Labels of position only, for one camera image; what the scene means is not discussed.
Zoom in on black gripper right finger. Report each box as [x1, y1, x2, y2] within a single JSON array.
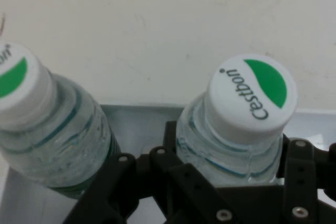
[[276, 134, 336, 224]]

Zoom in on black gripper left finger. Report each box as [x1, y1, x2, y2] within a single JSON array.
[[62, 121, 237, 224]]

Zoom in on water bottle with green label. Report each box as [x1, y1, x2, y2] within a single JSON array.
[[174, 54, 299, 189], [0, 42, 120, 200]]

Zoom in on white and blue cardboard box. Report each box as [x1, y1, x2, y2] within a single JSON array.
[[0, 103, 336, 224]]

